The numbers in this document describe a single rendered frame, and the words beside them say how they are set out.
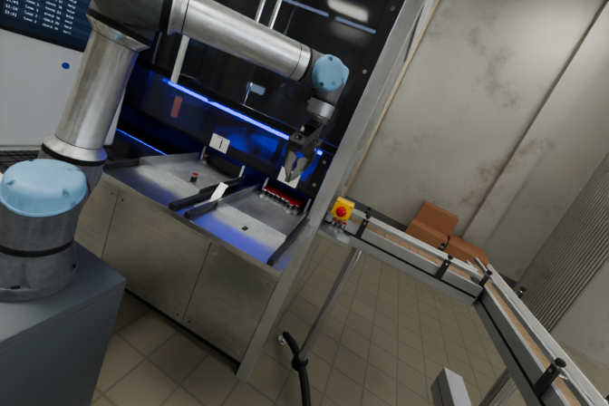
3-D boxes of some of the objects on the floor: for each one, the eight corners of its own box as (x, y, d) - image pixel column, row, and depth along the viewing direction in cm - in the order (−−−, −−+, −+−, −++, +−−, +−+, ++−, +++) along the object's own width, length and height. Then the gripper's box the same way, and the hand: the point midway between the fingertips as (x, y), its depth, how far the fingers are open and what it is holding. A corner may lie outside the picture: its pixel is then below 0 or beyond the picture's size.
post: (241, 366, 143) (452, -100, 93) (251, 372, 142) (470, -95, 92) (235, 376, 137) (458, -116, 87) (245, 383, 136) (477, -112, 86)
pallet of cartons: (468, 267, 441) (492, 231, 425) (486, 298, 354) (516, 254, 338) (395, 230, 469) (415, 195, 453) (395, 250, 382) (419, 207, 366)
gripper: (333, 122, 87) (306, 184, 92) (307, 111, 88) (283, 172, 93) (328, 121, 78) (299, 188, 83) (300, 109, 80) (273, 175, 85)
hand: (289, 178), depth 85 cm, fingers closed
